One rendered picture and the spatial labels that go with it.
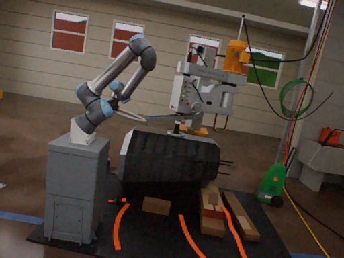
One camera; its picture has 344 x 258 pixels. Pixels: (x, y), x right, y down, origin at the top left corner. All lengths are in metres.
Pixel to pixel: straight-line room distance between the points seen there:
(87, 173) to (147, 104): 7.20
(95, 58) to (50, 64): 1.77
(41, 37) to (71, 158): 8.48
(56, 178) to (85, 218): 0.40
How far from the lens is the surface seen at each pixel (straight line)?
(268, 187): 3.60
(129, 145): 2.65
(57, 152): 1.93
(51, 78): 9.88
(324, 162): 4.73
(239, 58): 3.04
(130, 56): 1.77
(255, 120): 9.71
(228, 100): 3.04
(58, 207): 2.14
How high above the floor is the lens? 1.46
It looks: 11 degrees down
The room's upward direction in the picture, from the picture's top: 10 degrees clockwise
